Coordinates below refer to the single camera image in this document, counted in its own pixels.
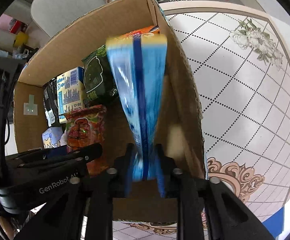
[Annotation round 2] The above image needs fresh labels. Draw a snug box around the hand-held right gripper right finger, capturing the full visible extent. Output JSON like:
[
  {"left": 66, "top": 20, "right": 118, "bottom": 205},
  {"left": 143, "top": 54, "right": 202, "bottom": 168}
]
[{"left": 155, "top": 144, "right": 270, "bottom": 240}]

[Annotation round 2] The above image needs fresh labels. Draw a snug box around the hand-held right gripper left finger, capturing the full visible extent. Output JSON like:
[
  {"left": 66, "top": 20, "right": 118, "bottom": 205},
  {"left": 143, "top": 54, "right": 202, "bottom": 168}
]
[{"left": 14, "top": 144, "right": 138, "bottom": 240}]

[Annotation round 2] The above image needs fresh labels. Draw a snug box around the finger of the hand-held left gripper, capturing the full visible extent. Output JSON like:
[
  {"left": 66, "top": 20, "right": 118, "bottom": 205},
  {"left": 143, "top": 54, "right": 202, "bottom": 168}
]
[
  {"left": 16, "top": 143, "right": 103, "bottom": 167},
  {"left": 5, "top": 155, "right": 90, "bottom": 180}
]

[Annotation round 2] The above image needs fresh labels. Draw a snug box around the red snack packet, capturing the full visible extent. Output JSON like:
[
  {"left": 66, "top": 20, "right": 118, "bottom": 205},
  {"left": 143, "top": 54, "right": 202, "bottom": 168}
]
[{"left": 63, "top": 105, "right": 108, "bottom": 177}]

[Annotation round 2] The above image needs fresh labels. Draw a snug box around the light blue tissue pack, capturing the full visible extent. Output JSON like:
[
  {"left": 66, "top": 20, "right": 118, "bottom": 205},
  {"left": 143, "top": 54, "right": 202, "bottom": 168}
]
[{"left": 42, "top": 126, "right": 68, "bottom": 150}]

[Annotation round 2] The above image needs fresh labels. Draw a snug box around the black snack packet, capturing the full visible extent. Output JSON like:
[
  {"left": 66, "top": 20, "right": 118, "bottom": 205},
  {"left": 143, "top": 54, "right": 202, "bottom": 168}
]
[{"left": 43, "top": 78, "right": 61, "bottom": 127}]

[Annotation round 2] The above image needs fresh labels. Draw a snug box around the blue and yellow packet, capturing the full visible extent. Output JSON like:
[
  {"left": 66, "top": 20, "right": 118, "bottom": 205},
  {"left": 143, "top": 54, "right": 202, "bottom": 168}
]
[{"left": 57, "top": 66, "right": 86, "bottom": 123}]

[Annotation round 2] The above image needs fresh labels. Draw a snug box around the dark green snack packet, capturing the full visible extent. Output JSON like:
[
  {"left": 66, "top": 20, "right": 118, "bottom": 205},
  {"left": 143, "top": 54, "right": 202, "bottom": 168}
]
[{"left": 82, "top": 45, "right": 118, "bottom": 106}]

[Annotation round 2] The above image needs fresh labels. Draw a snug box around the long blue packet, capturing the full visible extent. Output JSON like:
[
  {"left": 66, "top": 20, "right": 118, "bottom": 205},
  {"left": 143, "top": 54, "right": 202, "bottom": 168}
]
[{"left": 106, "top": 33, "right": 168, "bottom": 182}]

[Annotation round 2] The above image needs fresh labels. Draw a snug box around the cardboard box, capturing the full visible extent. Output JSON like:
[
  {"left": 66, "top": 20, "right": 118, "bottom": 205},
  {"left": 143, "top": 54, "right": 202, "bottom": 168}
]
[{"left": 13, "top": 0, "right": 208, "bottom": 224}]

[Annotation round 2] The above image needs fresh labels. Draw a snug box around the orange panda snack packet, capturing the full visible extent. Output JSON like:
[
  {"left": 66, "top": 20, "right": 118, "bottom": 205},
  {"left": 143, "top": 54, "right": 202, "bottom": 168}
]
[{"left": 121, "top": 25, "right": 161, "bottom": 39}]

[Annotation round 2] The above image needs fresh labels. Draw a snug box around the yellow bin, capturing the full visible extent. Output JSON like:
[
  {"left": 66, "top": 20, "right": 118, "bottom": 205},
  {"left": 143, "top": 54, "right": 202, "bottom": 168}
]
[{"left": 13, "top": 32, "right": 30, "bottom": 47}]

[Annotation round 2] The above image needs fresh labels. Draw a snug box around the grey padded chair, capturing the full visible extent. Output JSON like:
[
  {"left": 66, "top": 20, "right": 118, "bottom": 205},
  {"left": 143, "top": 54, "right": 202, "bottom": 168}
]
[{"left": 30, "top": 0, "right": 108, "bottom": 40}]

